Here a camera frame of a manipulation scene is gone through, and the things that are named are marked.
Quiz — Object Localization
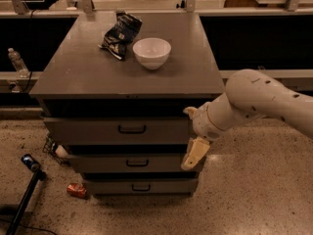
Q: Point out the grey top drawer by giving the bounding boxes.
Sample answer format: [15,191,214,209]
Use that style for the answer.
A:
[44,117,194,145]

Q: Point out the grey drawer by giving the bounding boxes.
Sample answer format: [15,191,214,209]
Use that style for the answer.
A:
[44,117,194,145]
[67,152,207,174]
[82,178,199,195]

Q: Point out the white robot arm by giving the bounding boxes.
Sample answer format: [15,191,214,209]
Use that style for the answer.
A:
[181,70,313,170]

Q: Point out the grey drawer cabinet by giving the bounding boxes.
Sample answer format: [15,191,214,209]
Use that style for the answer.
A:
[28,11,228,197]

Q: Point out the grey bottom drawer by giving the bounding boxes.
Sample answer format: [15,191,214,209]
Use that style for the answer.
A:
[82,178,199,195]

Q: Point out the grey middle drawer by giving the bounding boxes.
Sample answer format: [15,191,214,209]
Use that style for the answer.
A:
[67,152,207,174]

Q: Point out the white ceramic bowl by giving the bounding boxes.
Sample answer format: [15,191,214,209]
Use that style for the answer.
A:
[133,38,171,70]

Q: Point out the orange soda can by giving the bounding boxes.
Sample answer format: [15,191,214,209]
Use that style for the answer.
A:
[67,183,87,199]

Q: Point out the crumpled dark chip bag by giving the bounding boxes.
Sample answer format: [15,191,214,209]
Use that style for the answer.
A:
[98,11,143,60]

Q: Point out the blue soda can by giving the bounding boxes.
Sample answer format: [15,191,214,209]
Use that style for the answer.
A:
[22,154,40,171]

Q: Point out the clear plastic water bottle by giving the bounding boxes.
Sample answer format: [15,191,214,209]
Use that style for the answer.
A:
[8,48,30,78]

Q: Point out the wire basket with white object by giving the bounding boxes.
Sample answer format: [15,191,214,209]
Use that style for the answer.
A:
[43,133,69,165]

